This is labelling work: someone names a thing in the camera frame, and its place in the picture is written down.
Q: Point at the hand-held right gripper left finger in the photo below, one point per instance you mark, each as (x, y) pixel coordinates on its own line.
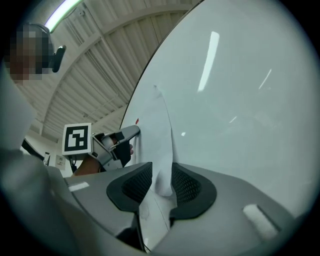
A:
(100, 190)

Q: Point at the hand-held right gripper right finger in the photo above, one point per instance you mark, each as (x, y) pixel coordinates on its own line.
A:
(225, 225)

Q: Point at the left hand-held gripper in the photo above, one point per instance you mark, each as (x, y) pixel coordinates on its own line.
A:
(76, 137)

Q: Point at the white sheet of paper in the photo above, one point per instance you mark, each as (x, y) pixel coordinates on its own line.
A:
(156, 140)

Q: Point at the white whiteboard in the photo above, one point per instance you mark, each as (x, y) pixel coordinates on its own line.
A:
(237, 112)

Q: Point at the person's left forearm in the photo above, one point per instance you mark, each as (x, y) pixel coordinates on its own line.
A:
(87, 166)

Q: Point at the person's left hand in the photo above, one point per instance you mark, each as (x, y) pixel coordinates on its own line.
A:
(124, 155)

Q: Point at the small red magnet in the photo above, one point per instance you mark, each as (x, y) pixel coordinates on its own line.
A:
(136, 121)

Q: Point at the black stand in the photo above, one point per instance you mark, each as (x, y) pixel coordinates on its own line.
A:
(47, 158)

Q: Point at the person's white shirt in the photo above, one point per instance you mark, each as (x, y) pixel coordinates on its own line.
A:
(15, 115)

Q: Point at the person's head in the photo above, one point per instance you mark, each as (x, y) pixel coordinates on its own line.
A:
(28, 52)

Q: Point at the long ceiling light strip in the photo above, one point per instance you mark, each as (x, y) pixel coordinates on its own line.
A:
(61, 13)

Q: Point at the white wall poster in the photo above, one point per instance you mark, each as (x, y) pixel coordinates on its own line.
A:
(60, 162)

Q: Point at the black head-worn camera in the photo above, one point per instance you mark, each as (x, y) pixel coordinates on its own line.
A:
(59, 57)

